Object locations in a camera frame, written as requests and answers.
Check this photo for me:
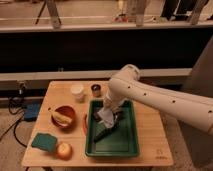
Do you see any small grey towel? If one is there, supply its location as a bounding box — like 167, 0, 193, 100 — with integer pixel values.
97, 107, 115, 128

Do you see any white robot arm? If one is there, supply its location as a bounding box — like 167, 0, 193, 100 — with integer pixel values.
104, 64, 213, 135

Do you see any dark block in tray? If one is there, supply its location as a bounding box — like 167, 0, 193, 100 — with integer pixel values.
93, 111, 101, 121

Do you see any green plastic tray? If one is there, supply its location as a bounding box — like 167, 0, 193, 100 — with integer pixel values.
85, 100, 140, 157

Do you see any small dark metal cup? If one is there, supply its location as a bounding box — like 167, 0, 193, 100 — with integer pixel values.
91, 84, 101, 97

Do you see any white cup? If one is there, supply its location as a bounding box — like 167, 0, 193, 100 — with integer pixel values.
70, 83, 84, 102

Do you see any red bowl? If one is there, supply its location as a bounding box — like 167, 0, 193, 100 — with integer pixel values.
50, 106, 76, 129

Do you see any red carrot stick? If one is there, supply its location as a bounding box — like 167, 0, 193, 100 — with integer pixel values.
82, 114, 88, 135

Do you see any banana in bowl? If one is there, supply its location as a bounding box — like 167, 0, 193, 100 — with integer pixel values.
52, 112, 72, 124

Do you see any wooden table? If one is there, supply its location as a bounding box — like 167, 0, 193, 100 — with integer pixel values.
22, 81, 173, 168

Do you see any yellow apple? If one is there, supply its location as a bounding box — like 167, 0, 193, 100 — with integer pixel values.
56, 142, 72, 160

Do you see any blue box on floor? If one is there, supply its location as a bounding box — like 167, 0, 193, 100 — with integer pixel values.
24, 103, 41, 121

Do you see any green sponge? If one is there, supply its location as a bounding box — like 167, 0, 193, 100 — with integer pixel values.
31, 133, 57, 152

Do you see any black cable on floor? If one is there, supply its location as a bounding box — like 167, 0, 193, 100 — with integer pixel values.
0, 95, 29, 148

